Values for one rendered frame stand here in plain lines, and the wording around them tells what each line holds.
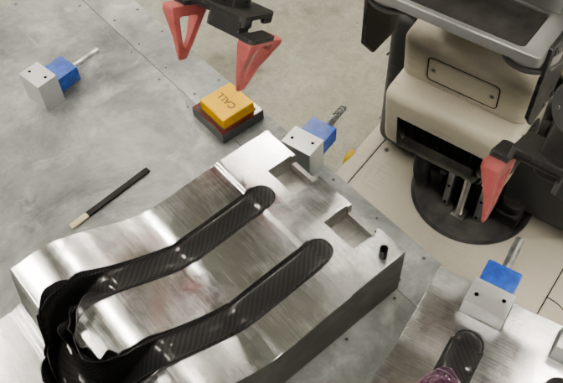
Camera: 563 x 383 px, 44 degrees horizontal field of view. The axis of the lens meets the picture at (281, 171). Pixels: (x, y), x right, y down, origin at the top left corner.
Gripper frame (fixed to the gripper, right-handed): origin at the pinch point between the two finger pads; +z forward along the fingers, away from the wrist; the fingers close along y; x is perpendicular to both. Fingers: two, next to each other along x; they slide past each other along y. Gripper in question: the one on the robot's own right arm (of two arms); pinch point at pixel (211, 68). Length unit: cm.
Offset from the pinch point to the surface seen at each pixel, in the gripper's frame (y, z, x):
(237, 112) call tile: -3.1, 11.2, 13.6
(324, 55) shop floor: -51, 43, 136
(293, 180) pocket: 12.8, 12.0, 5.9
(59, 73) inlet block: -31.3, 15.4, 4.1
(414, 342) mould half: 37.4, 17.3, -2.9
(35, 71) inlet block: -33.3, 15.4, 1.2
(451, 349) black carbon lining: 41.2, 16.8, -1.0
